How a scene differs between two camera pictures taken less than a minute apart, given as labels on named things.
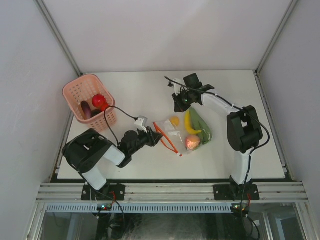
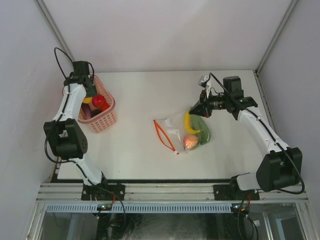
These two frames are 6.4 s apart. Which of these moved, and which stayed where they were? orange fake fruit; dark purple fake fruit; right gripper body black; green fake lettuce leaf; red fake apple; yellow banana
Moved: right gripper body black; orange fake fruit
Stayed: dark purple fake fruit; red fake apple; yellow banana; green fake lettuce leaf
